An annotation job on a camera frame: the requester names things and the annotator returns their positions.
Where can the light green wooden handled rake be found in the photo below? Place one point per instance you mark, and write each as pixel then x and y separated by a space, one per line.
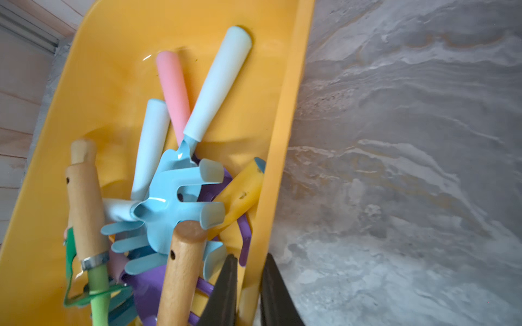
pixel 183 267

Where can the light blue hand rake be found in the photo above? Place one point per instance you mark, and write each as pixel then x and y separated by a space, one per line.
pixel 177 183

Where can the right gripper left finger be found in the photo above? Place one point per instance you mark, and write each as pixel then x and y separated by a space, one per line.
pixel 221 306

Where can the pink handled garden tool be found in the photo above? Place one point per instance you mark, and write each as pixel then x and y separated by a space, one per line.
pixel 174 89

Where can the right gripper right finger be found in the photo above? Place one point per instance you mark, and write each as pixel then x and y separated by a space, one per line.
pixel 277 307

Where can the yellow handled purple tool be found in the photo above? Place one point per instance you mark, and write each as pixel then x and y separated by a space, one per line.
pixel 238 195

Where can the yellow storage box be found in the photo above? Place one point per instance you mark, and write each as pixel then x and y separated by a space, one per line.
pixel 109 77

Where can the green rake wooden handle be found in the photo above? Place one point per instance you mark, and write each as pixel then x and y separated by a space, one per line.
pixel 84 238

